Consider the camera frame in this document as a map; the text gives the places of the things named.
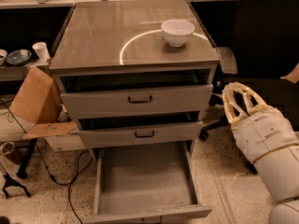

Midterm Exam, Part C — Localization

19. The grey middle drawer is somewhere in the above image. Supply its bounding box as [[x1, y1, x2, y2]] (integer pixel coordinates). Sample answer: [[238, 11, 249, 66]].
[[79, 111, 203, 148]]

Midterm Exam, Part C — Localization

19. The brown cardboard box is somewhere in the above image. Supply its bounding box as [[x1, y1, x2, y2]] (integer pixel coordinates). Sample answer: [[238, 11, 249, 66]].
[[9, 67, 84, 151]]

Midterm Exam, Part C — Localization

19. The brown cup on floor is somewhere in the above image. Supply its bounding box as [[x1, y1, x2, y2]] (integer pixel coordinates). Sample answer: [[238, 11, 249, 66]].
[[0, 142, 23, 165]]

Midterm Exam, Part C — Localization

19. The grey drawer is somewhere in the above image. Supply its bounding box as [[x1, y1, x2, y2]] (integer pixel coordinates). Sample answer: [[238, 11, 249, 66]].
[[79, 111, 203, 148], [83, 142, 211, 224], [61, 84, 212, 119]]

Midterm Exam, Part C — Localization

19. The white bowl at left edge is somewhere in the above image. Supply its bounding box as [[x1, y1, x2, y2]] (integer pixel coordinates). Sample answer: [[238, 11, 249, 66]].
[[0, 49, 7, 66]]

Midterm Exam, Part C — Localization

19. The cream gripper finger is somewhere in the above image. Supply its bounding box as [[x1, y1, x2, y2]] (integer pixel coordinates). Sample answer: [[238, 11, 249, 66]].
[[222, 82, 249, 125], [236, 83, 269, 114]]

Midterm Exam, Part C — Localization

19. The black floor cable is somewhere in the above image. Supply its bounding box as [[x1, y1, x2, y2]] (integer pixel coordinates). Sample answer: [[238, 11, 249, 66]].
[[0, 97, 93, 224]]

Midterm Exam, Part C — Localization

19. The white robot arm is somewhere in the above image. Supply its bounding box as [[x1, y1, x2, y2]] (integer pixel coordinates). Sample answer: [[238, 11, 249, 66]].
[[222, 82, 299, 224]]

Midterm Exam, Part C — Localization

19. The grey drawer cabinet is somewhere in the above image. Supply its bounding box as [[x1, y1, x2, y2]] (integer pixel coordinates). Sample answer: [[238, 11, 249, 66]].
[[49, 0, 221, 157]]

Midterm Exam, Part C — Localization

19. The dark blue plate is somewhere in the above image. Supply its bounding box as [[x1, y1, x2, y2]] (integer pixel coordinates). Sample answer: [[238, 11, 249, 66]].
[[6, 49, 32, 67]]

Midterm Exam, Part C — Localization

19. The white paper cup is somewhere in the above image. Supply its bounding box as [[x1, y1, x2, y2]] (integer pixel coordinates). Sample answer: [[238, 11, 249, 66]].
[[32, 42, 50, 61]]

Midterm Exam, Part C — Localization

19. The grey bottom drawer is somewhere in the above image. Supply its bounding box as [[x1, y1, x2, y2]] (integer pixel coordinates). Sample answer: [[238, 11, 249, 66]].
[[83, 142, 211, 224]]

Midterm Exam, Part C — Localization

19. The black office chair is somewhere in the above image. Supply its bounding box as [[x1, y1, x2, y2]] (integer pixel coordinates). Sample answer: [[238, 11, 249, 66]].
[[192, 0, 299, 130]]

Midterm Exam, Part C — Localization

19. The grey top drawer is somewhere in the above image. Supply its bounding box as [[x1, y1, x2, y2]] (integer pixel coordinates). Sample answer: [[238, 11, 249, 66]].
[[61, 84, 212, 119]]

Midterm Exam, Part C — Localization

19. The black shoe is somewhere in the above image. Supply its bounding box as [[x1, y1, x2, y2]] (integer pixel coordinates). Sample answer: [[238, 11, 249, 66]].
[[0, 216, 10, 224]]

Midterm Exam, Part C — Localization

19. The white ceramic bowl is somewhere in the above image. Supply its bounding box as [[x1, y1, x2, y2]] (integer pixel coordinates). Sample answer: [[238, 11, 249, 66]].
[[161, 19, 194, 47]]

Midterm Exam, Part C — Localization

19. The black tripod stand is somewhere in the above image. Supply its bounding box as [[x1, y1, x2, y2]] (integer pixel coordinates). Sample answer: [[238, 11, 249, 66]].
[[0, 162, 31, 199]]

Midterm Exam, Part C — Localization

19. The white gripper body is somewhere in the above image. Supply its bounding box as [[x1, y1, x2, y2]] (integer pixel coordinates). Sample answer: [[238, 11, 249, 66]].
[[234, 108, 298, 163]]

